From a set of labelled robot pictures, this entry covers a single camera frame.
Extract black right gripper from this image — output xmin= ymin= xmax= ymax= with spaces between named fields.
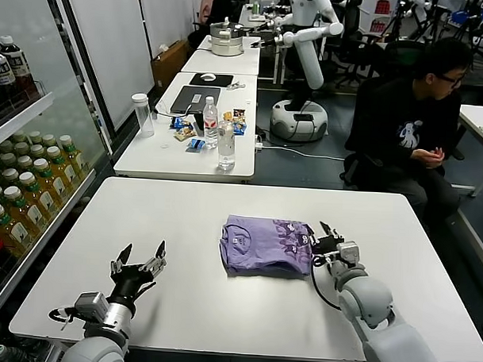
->
xmin=307 ymin=220 xmax=347 ymax=259

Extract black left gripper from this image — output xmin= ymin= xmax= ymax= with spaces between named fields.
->
xmin=109 ymin=237 xmax=169 ymax=307

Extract purple t-shirt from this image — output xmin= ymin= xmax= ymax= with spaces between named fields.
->
xmin=217 ymin=213 xmax=317 ymax=281

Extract person in black clothes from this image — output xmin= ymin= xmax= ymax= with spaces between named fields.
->
xmin=341 ymin=33 xmax=477 ymax=226

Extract white rectangular table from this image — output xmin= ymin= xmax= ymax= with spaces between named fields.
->
xmin=179 ymin=33 xmax=262 ymax=78
xmin=113 ymin=69 xmax=259 ymax=183

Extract clear bottle with plain label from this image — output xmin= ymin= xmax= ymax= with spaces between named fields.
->
xmin=215 ymin=120 xmax=237 ymax=173

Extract tan cracker packet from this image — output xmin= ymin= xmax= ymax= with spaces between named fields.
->
xmin=172 ymin=126 xmax=194 ymax=143

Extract black upright stand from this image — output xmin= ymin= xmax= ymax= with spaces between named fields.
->
xmin=191 ymin=112 xmax=205 ymax=138

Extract water bottle with red label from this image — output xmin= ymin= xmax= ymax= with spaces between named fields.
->
xmin=201 ymin=95 xmax=220 ymax=150

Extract bottle with green white cap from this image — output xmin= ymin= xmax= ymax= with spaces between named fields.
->
xmin=0 ymin=344 xmax=33 ymax=362

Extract closed dark laptop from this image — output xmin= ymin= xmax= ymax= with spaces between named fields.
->
xmin=169 ymin=85 xmax=222 ymax=116

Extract white wheeled humanoid robot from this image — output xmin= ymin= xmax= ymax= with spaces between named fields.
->
xmin=246 ymin=0 xmax=347 ymax=144

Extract black mouse pad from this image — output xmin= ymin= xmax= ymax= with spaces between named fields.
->
xmin=188 ymin=73 xmax=234 ymax=89

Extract glass door drinks cabinet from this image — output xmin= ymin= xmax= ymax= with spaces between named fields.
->
xmin=0 ymin=0 xmax=122 ymax=338

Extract white side table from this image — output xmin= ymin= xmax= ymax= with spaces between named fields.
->
xmin=456 ymin=103 xmax=483 ymax=156

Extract brown cardboard box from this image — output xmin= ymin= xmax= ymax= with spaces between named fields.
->
xmin=149 ymin=39 xmax=193 ymax=94

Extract cream steamer pot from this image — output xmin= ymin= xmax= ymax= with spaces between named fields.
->
xmin=208 ymin=17 xmax=246 ymax=59

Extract red and white boxes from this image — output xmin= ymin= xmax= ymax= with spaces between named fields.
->
xmin=366 ymin=0 xmax=397 ymax=36

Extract pink garment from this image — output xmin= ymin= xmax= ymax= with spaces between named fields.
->
xmin=200 ymin=0 xmax=216 ymax=27

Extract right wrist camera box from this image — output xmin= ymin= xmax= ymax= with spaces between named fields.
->
xmin=335 ymin=240 xmax=362 ymax=266

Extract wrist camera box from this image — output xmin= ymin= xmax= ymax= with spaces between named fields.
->
xmin=335 ymin=240 xmax=362 ymax=266
xmin=73 ymin=291 xmax=111 ymax=323

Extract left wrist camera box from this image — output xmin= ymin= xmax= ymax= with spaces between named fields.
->
xmin=73 ymin=291 xmax=111 ymax=323

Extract white floor cable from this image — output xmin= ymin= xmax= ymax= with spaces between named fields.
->
xmin=261 ymin=144 xmax=347 ymax=164

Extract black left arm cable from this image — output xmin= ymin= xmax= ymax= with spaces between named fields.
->
xmin=47 ymin=306 xmax=80 ymax=332

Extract white laptop cable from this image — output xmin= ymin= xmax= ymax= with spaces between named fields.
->
xmin=149 ymin=101 xmax=178 ymax=119

